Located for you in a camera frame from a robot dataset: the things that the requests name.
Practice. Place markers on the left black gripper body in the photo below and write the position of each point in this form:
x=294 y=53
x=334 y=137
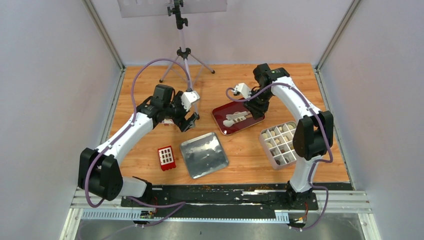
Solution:
x=178 y=114

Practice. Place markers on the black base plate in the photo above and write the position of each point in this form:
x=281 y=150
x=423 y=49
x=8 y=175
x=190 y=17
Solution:
x=221 y=201

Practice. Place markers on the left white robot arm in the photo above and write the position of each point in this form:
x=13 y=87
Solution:
x=99 y=170

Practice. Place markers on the red lacquer tray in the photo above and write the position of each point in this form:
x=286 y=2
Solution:
x=219 y=114

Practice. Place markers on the grey tripod stand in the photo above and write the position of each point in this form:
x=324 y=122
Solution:
x=174 y=8

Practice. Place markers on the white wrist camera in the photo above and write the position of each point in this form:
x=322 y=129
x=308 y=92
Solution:
x=242 y=89
x=188 y=99

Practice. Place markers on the pink white card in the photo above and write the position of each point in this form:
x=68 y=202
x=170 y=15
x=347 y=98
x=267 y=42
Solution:
x=167 y=122

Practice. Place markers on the silver tin lid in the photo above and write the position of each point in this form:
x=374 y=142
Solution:
x=203 y=155

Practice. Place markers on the red small box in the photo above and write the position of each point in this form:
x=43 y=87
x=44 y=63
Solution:
x=166 y=158

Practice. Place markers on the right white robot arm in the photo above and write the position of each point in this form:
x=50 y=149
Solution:
x=313 y=136

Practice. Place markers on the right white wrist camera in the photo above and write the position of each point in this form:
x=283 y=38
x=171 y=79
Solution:
x=242 y=89

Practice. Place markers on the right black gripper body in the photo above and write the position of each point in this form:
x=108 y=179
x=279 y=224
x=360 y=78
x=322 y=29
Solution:
x=260 y=103

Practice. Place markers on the silver compartment tin box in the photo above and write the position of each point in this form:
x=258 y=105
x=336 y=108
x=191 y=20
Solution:
x=277 y=143

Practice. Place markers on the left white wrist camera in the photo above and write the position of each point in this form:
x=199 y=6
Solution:
x=188 y=99

